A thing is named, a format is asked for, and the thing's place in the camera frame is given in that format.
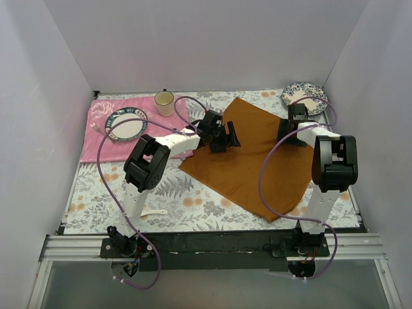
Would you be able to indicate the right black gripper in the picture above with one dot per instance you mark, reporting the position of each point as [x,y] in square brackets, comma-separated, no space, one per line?
[284,134]

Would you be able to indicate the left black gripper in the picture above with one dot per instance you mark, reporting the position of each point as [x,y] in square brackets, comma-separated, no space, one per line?
[226,138]

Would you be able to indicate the brown satin napkin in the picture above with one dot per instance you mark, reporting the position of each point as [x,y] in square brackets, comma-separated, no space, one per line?
[262,183]

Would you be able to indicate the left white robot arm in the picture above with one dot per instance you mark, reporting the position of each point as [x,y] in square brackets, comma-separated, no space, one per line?
[146,164]

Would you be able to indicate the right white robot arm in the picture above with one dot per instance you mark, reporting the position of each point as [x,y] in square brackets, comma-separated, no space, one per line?
[334,169]

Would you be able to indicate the blue floral plate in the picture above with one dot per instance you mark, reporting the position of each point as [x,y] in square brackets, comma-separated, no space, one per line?
[310,95]

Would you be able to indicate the cream enamel mug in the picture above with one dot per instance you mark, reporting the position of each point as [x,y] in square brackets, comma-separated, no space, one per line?
[164,103]

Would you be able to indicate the green rimmed white plate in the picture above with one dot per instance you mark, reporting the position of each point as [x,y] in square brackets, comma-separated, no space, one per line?
[127,131]

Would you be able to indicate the white ceramic soup spoon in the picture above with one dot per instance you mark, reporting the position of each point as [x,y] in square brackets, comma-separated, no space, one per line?
[146,212]

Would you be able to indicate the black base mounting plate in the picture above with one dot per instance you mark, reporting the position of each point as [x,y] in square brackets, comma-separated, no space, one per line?
[251,249]

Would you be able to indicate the metal fork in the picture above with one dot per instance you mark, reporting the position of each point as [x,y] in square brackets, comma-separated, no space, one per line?
[98,129]

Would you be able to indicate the aluminium frame rail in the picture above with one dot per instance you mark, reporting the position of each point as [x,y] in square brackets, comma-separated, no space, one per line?
[62,248]

